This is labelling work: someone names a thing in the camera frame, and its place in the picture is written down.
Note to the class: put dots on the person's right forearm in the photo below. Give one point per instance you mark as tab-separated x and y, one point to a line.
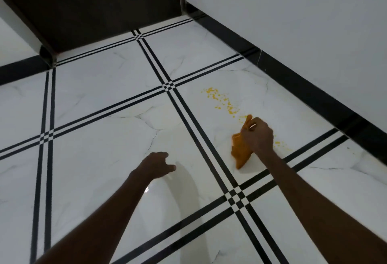
323	212

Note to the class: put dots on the yellow spilled crumbs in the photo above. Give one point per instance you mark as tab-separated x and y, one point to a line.
223	102

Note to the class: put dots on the dark wooden door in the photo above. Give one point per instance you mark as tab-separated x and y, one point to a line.
90	6

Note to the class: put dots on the person's right fingers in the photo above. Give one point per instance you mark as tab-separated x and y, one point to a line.
248	128

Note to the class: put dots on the person's left thumb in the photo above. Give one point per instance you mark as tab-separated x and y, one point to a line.
169	168

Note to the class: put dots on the person's left hand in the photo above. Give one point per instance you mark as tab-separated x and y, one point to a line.
152	165

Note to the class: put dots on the person's right hand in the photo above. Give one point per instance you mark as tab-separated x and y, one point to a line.
259	137

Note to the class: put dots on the person's left forearm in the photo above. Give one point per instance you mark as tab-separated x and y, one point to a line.
96	226

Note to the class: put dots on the orange cleaning cloth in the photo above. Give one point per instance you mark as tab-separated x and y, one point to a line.
240	148

